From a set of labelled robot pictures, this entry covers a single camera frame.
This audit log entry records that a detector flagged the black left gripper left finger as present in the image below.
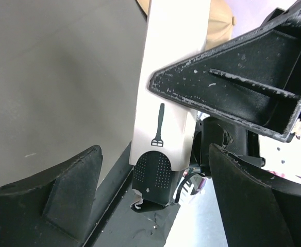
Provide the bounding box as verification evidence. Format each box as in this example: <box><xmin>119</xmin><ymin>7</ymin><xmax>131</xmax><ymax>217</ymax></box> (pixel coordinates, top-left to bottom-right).
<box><xmin>0</xmin><ymin>145</ymin><xmax>103</xmax><ymax>246</ymax></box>

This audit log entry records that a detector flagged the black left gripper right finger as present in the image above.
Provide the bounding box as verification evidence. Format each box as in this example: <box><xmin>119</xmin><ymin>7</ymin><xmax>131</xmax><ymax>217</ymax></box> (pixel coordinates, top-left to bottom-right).
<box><xmin>209</xmin><ymin>144</ymin><xmax>301</xmax><ymax>246</ymax></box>

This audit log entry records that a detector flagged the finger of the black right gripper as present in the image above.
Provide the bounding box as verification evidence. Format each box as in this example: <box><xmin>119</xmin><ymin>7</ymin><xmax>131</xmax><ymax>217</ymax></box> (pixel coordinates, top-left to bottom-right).
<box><xmin>148</xmin><ymin>1</ymin><xmax>301</xmax><ymax>142</ymax></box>

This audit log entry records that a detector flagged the white razor box dark end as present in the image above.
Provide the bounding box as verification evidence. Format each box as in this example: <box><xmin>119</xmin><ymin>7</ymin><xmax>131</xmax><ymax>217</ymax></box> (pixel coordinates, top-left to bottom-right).
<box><xmin>129</xmin><ymin>1</ymin><xmax>210</xmax><ymax>212</ymax></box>

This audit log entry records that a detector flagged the light wooden two-tier shelf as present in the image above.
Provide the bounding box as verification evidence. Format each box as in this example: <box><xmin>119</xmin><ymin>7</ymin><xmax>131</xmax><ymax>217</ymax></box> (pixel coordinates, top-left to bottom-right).
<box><xmin>137</xmin><ymin>0</ymin><xmax>150</xmax><ymax>16</ymax></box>

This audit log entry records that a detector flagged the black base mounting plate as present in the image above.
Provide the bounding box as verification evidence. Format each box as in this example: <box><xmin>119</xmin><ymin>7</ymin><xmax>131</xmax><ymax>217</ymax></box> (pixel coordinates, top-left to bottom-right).
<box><xmin>84</xmin><ymin>146</ymin><xmax>180</xmax><ymax>247</ymax></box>

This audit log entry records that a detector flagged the beige baseball cap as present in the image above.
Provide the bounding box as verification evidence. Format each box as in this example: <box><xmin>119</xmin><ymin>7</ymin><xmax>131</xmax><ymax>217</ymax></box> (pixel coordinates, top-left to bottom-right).
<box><xmin>205</xmin><ymin>0</ymin><xmax>237</xmax><ymax>50</ymax></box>

